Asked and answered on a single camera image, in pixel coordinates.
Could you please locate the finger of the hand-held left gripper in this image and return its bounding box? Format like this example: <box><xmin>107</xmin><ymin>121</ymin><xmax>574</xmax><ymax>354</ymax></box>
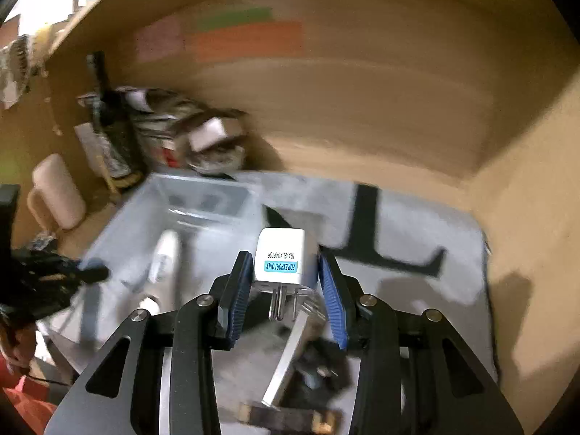
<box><xmin>45</xmin><ymin>256</ymin><xmax>110</xmax><ymax>282</ymax></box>

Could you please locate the green sticky note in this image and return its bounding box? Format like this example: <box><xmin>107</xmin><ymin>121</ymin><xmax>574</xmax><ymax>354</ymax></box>
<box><xmin>199</xmin><ymin>7</ymin><xmax>273</xmax><ymax>32</ymax></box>

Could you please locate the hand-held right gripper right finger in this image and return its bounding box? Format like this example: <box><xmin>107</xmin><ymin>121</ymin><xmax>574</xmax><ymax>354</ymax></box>
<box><xmin>318</xmin><ymin>254</ymin><xmax>526</xmax><ymax>435</ymax></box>

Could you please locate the white travel adapter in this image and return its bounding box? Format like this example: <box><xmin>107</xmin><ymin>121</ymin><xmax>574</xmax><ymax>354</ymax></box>
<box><xmin>254</xmin><ymin>228</ymin><xmax>320</xmax><ymax>322</ymax></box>

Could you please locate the dark tool with brass tip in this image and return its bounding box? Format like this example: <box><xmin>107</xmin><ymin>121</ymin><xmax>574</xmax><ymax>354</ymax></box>
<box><xmin>238</xmin><ymin>402</ymin><xmax>343</xmax><ymax>435</ymax></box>

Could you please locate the silver metal bar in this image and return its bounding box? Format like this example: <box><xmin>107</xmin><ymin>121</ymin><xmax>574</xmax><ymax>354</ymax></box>
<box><xmin>262</xmin><ymin>312</ymin><xmax>313</xmax><ymax>411</ymax></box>

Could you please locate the grey mat with black pattern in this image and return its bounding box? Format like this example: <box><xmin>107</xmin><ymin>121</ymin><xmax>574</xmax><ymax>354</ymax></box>
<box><xmin>36</xmin><ymin>172</ymin><xmax>499</xmax><ymax>435</ymax></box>

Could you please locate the dark wine bottle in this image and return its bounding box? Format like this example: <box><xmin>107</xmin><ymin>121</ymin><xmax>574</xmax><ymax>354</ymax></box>
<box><xmin>86</xmin><ymin>52</ymin><xmax>141</xmax><ymax>186</ymax></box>

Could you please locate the white card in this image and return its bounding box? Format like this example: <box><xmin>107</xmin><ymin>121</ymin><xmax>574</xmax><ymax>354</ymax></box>
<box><xmin>188</xmin><ymin>118</ymin><xmax>232</xmax><ymax>150</ymax></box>

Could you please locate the small bowl of trinkets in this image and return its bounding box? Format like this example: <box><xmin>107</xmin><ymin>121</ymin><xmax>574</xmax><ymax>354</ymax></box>
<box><xmin>186</xmin><ymin>145</ymin><xmax>248</xmax><ymax>175</ymax></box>

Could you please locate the white handheld device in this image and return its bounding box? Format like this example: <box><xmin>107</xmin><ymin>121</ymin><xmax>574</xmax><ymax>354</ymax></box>
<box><xmin>136</xmin><ymin>230</ymin><xmax>182</xmax><ymax>315</ymax></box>

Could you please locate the clear plastic bin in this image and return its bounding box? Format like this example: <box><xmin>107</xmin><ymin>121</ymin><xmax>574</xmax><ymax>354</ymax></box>
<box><xmin>68</xmin><ymin>173</ymin><xmax>268</xmax><ymax>322</ymax></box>

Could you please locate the person's red clothing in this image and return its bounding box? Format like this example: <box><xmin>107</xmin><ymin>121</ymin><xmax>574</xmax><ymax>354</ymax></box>
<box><xmin>0</xmin><ymin>358</ymin><xmax>56</xmax><ymax>435</ymax></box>

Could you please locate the wooden shelf board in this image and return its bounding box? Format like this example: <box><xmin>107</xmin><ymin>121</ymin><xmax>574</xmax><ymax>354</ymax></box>
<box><xmin>45</xmin><ymin>0</ymin><xmax>150</xmax><ymax>57</ymax></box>

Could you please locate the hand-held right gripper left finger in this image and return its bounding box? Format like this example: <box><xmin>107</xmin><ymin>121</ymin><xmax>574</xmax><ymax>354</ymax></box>
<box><xmin>43</xmin><ymin>250</ymin><xmax>254</xmax><ymax>435</ymax></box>

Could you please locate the pink sticky note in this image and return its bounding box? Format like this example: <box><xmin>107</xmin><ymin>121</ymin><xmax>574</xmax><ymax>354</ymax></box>
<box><xmin>136</xmin><ymin>18</ymin><xmax>184</xmax><ymax>62</ymax></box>

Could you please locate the stack of books and papers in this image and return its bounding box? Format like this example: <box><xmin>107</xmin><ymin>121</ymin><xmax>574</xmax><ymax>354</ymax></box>
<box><xmin>77</xmin><ymin>86</ymin><xmax>248</xmax><ymax>173</ymax></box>

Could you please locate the orange sticky note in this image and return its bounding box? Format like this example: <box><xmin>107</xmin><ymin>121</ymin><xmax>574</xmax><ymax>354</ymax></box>
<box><xmin>188</xmin><ymin>22</ymin><xmax>303</xmax><ymax>62</ymax></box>

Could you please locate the pink thermos cup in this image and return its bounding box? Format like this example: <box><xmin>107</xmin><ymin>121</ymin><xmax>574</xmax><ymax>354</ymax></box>
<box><xmin>27</xmin><ymin>153</ymin><xmax>87</xmax><ymax>232</ymax></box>

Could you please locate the black binder clip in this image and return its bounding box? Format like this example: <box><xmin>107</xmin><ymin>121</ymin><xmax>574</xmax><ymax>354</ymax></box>
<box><xmin>294</xmin><ymin>337</ymin><xmax>354</xmax><ymax>393</ymax></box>

